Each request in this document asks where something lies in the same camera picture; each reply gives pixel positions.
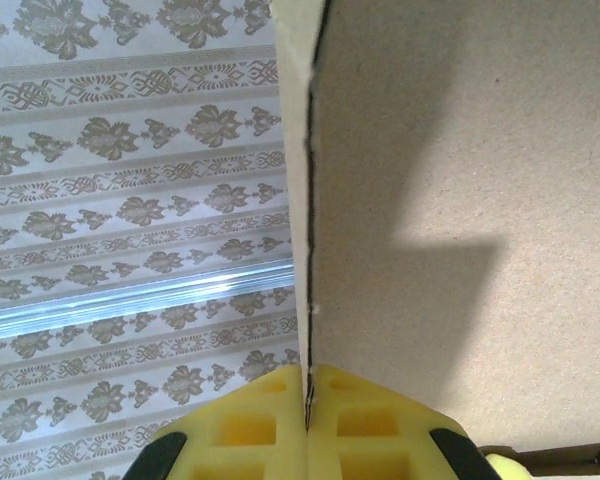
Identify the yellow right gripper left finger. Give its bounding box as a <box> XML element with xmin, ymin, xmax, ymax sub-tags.
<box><xmin>122</xmin><ymin>364</ymin><xmax>311</xmax><ymax>480</ymax></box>

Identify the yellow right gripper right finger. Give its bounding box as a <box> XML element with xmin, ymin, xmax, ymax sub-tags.
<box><xmin>307</xmin><ymin>364</ymin><xmax>501</xmax><ymax>480</ymax></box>

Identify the brown cardboard paper box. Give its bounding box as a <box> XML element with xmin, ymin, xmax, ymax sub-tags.
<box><xmin>269</xmin><ymin>0</ymin><xmax>600</xmax><ymax>480</ymax></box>

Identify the aluminium frame post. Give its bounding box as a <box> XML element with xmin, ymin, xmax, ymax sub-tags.
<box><xmin>0</xmin><ymin>264</ymin><xmax>297</xmax><ymax>341</ymax></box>

